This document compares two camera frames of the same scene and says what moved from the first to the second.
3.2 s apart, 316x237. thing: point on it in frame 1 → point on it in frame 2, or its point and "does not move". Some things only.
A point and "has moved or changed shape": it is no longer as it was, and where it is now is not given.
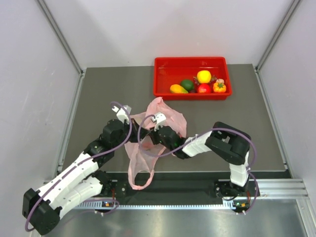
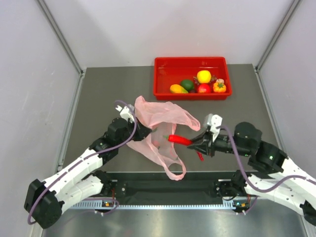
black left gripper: [135, 131] does not move
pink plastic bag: [141, 154] has moved or changed shape
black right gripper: [153, 134] → [207, 148]
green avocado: [187, 83] does not move
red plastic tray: [169, 71] does not move
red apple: [204, 88] does not move
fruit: [204, 76] does not move
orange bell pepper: [219, 87] does not move
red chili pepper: [147, 145] has moved or changed shape
